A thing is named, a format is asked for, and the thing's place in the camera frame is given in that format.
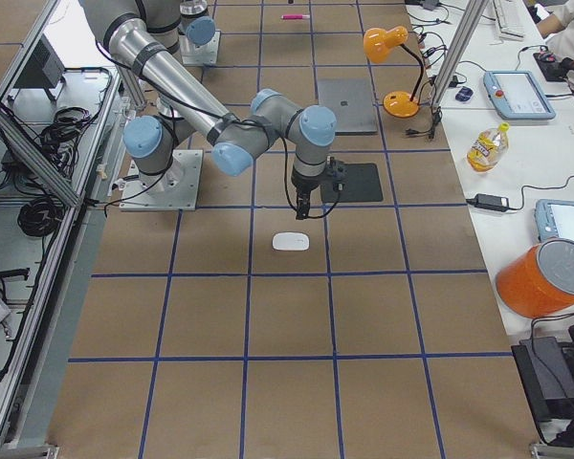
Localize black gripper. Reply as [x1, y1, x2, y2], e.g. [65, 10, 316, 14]
[291, 157, 347, 220]

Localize white computer mouse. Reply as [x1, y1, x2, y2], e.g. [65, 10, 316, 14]
[272, 231, 310, 251]

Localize pink marker pen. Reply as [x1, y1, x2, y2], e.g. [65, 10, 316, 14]
[280, 14, 311, 21]

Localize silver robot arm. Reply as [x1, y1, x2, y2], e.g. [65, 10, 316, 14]
[180, 0, 216, 46]
[81, 1, 346, 220]

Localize black mousepad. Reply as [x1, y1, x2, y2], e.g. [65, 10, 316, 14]
[340, 163, 384, 203]

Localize silver laptop notebook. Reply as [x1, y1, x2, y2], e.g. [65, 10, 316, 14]
[317, 78, 378, 136]

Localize black power adapter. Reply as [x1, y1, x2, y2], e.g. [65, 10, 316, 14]
[466, 193, 510, 212]

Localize orange desk lamp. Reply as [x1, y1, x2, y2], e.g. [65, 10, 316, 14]
[363, 26, 427, 120]

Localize orange juice bottle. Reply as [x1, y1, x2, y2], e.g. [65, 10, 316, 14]
[466, 121, 510, 172]

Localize orange bucket grey lid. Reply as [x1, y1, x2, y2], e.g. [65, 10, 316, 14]
[496, 238, 574, 318]

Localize blue teach pendant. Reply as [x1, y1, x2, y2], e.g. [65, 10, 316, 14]
[534, 199, 574, 242]
[482, 71, 556, 120]

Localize white keyboard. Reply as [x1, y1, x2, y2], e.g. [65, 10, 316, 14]
[490, 0, 525, 41]

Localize grey electronics box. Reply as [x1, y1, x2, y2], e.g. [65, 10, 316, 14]
[13, 34, 65, 101]

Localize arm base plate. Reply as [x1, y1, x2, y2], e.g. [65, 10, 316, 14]
[179, 30, 221, 67]
[119, 149, 204, 211]

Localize lamp power cable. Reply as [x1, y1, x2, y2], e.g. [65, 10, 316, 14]
[403, 28, 449, 142]

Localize coiled black cables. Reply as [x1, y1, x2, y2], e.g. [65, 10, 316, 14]
[17, 107, 100, 238]

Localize aluminium side rail frame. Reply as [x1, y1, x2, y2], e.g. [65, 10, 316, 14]
[0, 1, 129, 458]

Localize aluminium frame post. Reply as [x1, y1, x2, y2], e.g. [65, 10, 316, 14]
[430, 0, 488, 110]

